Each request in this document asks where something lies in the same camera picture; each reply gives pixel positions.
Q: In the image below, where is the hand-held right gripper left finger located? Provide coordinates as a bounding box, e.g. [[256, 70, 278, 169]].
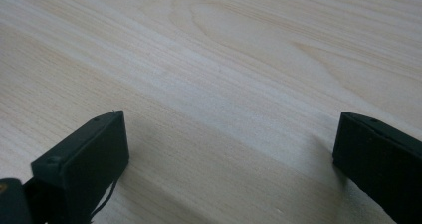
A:
[[30, 110, 130, 224]]

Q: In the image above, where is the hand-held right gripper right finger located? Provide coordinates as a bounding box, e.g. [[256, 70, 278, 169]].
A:
[[332, 111, 422, 224]]

